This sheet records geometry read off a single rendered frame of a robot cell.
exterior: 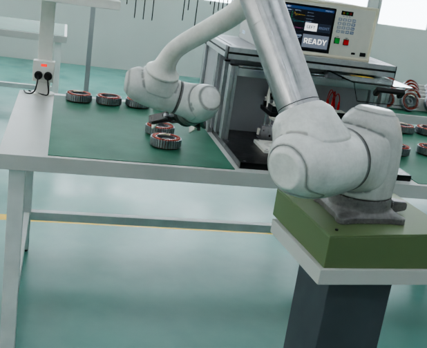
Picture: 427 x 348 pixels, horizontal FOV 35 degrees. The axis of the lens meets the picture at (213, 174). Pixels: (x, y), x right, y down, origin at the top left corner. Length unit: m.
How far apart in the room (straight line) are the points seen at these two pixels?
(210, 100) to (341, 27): 0.84
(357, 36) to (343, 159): 1.24
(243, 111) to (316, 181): 1.29
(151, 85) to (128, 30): 6.84
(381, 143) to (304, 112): 0.22
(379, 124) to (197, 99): 0.59
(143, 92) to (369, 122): 0.69
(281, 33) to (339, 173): 0.35
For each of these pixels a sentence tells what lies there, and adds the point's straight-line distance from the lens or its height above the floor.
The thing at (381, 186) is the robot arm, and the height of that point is 0.93.
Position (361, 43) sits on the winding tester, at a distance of 2.71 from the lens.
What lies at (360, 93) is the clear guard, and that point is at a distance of 2.45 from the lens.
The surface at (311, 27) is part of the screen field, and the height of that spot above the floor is 1.22.
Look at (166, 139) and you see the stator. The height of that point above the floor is 0.79.
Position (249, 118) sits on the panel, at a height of 0.82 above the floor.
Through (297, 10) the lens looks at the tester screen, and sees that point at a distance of 2.60.
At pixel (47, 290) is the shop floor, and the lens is 2.96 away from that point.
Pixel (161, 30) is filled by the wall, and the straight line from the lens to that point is 8.85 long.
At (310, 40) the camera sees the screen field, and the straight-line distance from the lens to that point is 2.63.
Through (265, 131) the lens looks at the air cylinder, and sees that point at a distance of 2.64.
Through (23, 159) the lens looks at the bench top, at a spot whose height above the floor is 0.73.
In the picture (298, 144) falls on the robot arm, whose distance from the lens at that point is 1.46.
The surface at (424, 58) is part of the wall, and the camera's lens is 10.07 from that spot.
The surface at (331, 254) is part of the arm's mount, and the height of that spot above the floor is 0.78.
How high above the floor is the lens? 1.37
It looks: 17 degrees down
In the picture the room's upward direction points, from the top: 8 degrees clockwise
